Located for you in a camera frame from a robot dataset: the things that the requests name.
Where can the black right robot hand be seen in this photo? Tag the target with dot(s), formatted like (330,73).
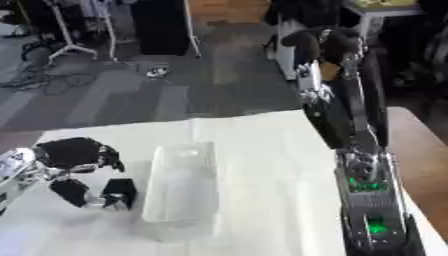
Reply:
(344,113)

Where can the white floor stand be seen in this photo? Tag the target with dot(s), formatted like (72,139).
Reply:
(71,46)

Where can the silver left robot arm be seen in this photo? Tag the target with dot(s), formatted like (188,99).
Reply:
(16,168)

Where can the white pole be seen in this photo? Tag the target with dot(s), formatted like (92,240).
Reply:
(192,33)

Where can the black upright panel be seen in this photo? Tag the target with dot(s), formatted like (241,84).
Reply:
(158,26)

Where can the white upright board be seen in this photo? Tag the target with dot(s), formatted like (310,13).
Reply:
(284,56)

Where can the white power strip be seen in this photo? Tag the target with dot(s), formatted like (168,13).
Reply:
(157,72)

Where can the white side table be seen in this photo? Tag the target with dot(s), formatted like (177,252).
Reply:
(379,15)

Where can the pale yellow object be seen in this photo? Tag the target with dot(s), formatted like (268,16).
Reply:
(385,3)

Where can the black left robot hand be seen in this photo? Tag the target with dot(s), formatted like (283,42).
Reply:
(70,153)

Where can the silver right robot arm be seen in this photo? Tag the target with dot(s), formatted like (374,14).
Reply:
(373,200)

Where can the small tan block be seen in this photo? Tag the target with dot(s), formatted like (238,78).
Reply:
(328,70)

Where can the clear plastic box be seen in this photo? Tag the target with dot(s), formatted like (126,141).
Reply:
(181,183)

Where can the brown wooden panel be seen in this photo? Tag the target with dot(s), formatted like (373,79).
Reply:
(227,10)

